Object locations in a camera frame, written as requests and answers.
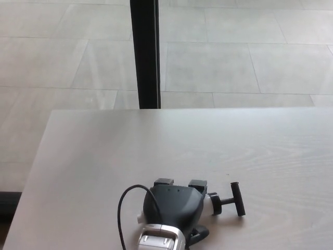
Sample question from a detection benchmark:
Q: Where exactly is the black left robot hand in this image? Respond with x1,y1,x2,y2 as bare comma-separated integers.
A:
142,178,210,247

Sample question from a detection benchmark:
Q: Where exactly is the white air pump black handle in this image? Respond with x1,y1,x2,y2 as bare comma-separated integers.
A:
136,181,247,225

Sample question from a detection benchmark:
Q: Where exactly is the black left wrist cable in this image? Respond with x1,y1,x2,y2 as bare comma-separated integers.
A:
117,184,163,250

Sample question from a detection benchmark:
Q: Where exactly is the black vertical window frame post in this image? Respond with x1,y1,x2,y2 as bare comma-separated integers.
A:
130,0,163,109

